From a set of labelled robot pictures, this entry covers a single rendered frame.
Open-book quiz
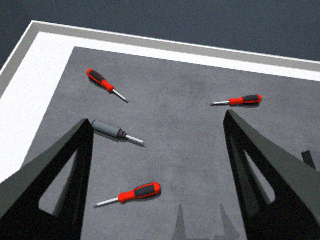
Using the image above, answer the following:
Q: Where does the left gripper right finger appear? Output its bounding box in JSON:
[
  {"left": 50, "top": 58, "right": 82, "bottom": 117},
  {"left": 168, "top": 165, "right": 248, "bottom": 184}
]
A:
[{"left": 223, "top": 109, "right": 320, "bottom": 240}]

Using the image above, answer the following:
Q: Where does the grey screwdriver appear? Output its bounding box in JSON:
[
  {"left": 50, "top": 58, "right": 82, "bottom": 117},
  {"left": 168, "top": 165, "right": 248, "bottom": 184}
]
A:
[{"left": 91, "top": 120, "right": 145, "bottom": 143}]

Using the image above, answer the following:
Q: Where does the red and black screwdriver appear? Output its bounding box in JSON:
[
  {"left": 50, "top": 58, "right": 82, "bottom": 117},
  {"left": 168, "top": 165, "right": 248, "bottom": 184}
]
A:
[
  {"left": 93, "top": 182, "right": 160, "bottom": 207},
  {"left": 87, "top": 69, "right": 128, "bottom": 102},
  {"left": 210, "top": 95, "right": 262, "bottom": 105}
]

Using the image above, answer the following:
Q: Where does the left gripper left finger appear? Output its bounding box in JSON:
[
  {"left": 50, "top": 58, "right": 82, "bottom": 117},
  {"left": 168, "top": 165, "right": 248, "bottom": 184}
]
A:
[{"left": 0, "top": 118, "right": 94, "bottom": 240}]

